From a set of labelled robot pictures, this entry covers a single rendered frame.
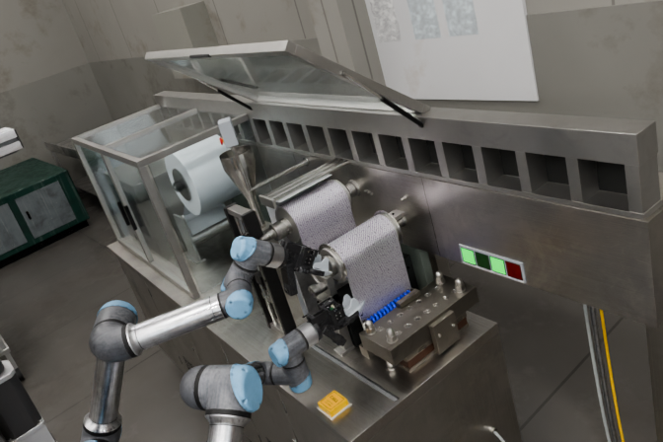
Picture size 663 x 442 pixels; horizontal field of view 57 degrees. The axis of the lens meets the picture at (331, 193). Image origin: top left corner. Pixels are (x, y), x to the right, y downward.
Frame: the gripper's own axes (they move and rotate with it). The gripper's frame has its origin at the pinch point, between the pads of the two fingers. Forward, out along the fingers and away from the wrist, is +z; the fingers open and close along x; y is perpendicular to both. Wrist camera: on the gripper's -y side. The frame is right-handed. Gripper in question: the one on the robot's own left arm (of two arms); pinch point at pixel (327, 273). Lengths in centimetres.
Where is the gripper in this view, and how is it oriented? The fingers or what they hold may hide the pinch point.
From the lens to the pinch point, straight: 202.3
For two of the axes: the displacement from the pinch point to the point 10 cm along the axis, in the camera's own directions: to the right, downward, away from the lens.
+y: 2.9, -9.6, 0.2
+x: -5.8, -1.6, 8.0
